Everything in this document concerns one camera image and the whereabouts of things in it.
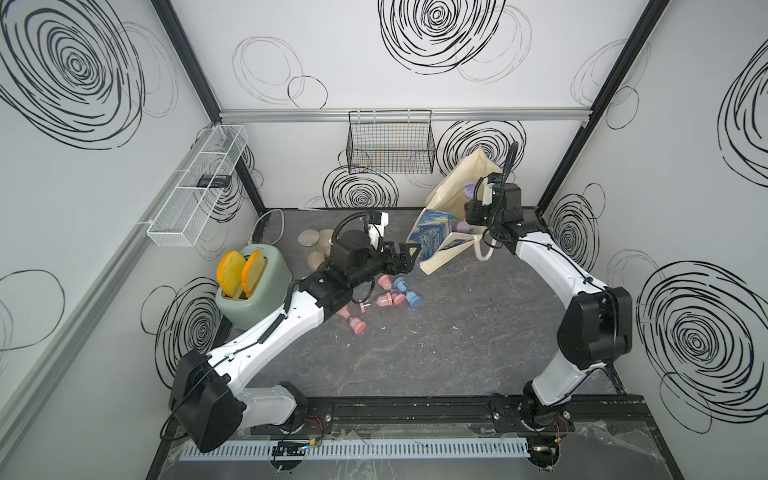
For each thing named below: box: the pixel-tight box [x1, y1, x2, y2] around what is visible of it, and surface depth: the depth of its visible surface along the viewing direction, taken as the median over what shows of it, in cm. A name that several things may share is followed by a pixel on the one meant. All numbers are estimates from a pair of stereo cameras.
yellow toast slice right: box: [241, 250, 265, 298], surface depth 80 cm
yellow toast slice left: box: [216, 250, 247, 298], surface depth 79 cm
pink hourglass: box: [378, 274, 392, 290], surface depth 98 cm
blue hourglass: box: [393, 276, 423, 308], surface depth 96 cm
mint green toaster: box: [215, 244, 292, 330], surface depth 82 cm
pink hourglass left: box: [336, 304, 367, 335], surface depth 90 cm
